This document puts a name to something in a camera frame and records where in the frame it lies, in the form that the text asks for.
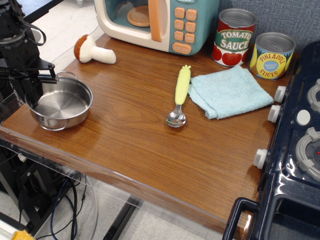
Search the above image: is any clear acrylic table guard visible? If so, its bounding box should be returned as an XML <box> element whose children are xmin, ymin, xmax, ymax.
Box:
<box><xmin>0</xmin><ymin>22</ymin><xmax>253</xmax><ymax>226</ymax></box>

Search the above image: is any pineapple slices can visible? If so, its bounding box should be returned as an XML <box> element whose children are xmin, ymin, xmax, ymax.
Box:
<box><xmin>249</xmin><ymin>32</ymin><xmax>296</xmax><ymax>80</ymax></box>

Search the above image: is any blue cable under table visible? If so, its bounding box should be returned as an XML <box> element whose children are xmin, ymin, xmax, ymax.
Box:
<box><xmin>49</xmin><ymin>177</ymin><xmax>78</xmax><ymax>240</ymax></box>

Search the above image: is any black desk at left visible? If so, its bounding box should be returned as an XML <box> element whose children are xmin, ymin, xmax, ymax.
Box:
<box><xmin>17</xmin><ymin>0</ymin><xmax>63</xmax><ymax>23</ymax></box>

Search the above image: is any dark blue toy stove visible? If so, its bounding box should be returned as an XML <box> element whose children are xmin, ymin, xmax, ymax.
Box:
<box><xmin>223</xmin><ymin>41</ymin><xmax>320</xmax><ymax>240</ymax></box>

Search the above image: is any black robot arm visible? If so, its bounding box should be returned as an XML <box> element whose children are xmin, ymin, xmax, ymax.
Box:
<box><xmin>0</xmin><ymin>0</ymin><xmax>58</xmax><ymax>106</ymax></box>

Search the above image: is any silver steel bowl with handles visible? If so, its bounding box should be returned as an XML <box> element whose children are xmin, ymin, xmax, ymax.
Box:
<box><xmin>25</xmin><ymin>71</ymin><xmax>93</xmax><ymax>131</ymax></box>

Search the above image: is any black cable under table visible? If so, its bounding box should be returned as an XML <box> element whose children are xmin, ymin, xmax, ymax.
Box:
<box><xmin>37</xmin><ymin>174</ymin><xmax>88</xmax><ymax>240</ymax></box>

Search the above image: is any spoon with yellow handle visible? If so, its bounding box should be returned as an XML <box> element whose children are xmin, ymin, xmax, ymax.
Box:
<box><xmin>166</xmin><ymin>65</ymin><xmax>191</xmax><ymax>128</ymax></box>

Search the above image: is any yellow fuzzy object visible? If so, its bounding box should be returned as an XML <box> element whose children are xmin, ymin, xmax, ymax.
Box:
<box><xmin>11</xmin><ymin>230</ymin><xmax>35</xmax><ymax>240</ymax></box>

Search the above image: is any tomato sauce can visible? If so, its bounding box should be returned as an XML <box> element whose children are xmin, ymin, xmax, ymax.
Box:
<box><xmin>212</xmin><ymin>8</ymin><xmax>258</xmax><ymax>67</ymax></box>

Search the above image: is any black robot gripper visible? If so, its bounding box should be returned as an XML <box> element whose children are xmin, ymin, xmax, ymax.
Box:
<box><xmin>0</xmin><ymin>32</ymin><xmax>59</xmax><ymax>105</ymax></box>

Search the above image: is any light blue folded cloth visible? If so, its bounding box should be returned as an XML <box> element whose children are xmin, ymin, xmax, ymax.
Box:
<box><xmin>188</xmin><ymin>65</ymin><xmax>274</xmax><ymax>120</ymax></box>

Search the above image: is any black table leg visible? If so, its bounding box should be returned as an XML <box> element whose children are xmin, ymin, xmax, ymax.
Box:
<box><xmin>103</xmin><ymin>197</ymin><xmax>140</xmax><ymax>240</ymax></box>

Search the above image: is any round floor drain grate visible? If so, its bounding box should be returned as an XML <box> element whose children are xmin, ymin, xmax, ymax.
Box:
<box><xmin>31</xmin><ymin>29</ymin><xmax>43</xmax><ymax>47</ymax></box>

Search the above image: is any plush mushroom toy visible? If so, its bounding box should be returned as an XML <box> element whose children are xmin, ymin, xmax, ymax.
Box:
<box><xmin>73</xmin><ymin>34</ymin><xmax>117</xmax><ymax>64</ymax></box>

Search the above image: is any toy microwave oven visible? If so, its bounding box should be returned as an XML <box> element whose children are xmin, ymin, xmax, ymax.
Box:
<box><xmin>94</xmin><ymin>0</ymin><xmax>220</xmax><ymax>56</ymax></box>

